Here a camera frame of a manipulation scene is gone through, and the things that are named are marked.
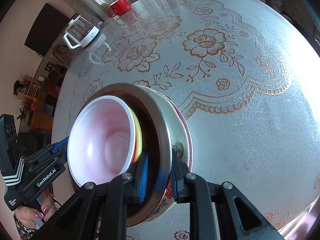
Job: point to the black television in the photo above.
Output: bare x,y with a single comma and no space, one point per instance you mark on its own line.
45,29

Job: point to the left hand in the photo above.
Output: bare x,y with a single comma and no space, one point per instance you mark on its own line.
27,215

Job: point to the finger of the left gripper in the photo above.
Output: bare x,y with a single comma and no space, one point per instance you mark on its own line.
60,146

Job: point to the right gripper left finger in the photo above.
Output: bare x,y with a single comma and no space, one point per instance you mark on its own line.
99,211

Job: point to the stainless steel bowl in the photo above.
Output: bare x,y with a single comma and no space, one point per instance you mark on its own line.
156,142

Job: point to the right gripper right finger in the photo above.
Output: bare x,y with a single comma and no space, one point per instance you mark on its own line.
217,211

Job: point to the red mug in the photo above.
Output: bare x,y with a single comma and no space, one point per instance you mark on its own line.
118,8

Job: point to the red plastic bowl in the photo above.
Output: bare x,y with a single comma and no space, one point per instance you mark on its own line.
102,141

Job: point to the lace tablecloth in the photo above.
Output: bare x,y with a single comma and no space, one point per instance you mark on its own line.
245,80

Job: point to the wooden shelf cabinet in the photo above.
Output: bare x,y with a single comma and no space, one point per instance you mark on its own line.
38,97

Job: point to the white glass electric kettle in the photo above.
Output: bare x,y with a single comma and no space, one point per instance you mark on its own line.
80,33

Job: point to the yellow plastic bowl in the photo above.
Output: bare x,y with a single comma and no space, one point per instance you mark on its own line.
139,141

